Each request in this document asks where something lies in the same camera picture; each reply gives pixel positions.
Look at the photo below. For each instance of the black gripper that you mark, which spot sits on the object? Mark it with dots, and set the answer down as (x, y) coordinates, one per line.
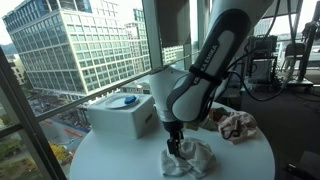
(173, 128)

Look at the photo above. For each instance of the pink crumpled cloth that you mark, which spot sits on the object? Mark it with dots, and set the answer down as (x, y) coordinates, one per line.
(240, 125)

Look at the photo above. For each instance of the white equipment cabinet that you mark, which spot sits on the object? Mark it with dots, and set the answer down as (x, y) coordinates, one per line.
(261, 70)

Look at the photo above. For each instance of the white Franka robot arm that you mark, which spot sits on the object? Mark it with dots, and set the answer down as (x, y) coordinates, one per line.
(193, 96)

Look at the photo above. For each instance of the small monitor screen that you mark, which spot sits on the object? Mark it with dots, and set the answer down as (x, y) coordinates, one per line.
(265, 45)

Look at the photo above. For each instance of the white rectangular box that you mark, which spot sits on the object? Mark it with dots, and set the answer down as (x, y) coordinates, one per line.
(123, 121)

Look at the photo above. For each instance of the grey window handrail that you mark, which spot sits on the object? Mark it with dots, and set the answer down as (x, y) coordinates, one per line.
(100, 91)

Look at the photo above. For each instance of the black office chair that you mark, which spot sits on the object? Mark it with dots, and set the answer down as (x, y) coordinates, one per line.
(294, 53)

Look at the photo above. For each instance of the white towel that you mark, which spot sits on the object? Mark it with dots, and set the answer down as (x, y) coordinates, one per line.
(196, 155)

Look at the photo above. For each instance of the white round plate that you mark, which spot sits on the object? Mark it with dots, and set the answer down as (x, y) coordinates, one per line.
(115, 101)

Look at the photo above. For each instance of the dark roller blind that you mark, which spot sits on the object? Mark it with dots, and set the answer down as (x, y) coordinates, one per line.
(173, 21)

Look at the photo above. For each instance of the blue small object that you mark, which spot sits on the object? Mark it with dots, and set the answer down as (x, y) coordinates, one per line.
(130, 99)

